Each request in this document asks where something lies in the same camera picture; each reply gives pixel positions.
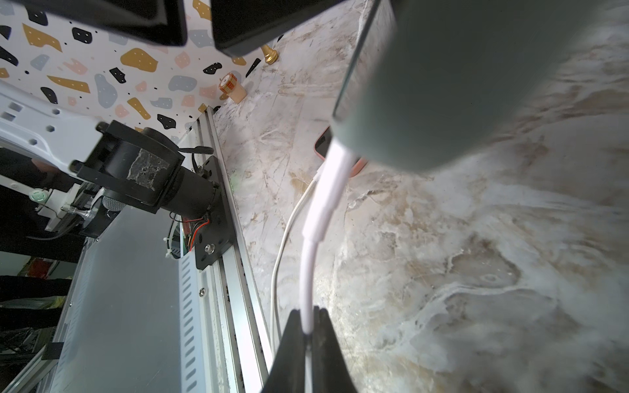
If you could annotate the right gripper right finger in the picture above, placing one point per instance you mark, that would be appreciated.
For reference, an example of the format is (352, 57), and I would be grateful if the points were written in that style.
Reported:
(329, 370)

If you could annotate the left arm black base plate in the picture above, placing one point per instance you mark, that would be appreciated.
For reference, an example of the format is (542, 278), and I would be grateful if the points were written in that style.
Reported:
(216, 233)

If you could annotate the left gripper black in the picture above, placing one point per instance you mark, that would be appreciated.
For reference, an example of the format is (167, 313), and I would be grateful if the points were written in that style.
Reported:
(238, 27)

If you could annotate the pink-cased phone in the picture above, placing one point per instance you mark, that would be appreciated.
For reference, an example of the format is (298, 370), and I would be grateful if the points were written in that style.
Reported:
(327, 149)

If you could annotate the small brass bell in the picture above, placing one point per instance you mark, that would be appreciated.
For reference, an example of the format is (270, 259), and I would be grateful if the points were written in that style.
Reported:
(271, 55)

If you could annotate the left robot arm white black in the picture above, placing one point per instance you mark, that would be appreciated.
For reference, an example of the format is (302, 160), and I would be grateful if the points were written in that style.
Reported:
(102, 90)

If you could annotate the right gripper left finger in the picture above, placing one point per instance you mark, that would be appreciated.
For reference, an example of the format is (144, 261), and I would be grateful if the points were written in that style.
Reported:
(288, 372)

